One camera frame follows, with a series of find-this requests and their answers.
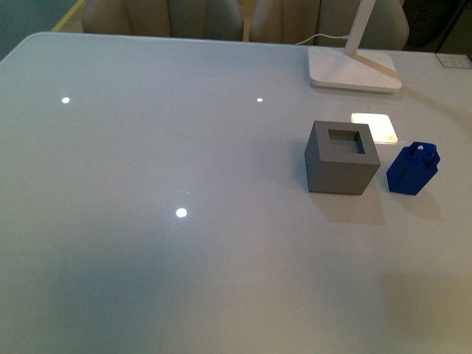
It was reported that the gray label sticker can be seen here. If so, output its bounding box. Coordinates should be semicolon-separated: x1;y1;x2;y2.
435;53;472;69

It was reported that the white lamp cable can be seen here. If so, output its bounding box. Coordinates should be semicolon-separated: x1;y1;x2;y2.
295;33;350;46

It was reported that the left beige chair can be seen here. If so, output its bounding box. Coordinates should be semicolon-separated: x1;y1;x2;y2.
82;0;244;41

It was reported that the beige chair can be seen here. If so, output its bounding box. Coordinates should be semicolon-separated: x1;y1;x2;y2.
82;0;244;41
249;0;409;50

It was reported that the right beige chair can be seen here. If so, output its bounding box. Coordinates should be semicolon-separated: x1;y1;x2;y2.
249;0;409;50

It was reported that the gray cube base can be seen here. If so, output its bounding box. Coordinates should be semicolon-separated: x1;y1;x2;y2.
305;121;381;195

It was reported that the white desk lamp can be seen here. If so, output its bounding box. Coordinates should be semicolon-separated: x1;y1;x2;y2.
308;1;402;93

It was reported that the blue part with handle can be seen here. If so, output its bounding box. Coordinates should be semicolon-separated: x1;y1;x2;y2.
386;142;440;195

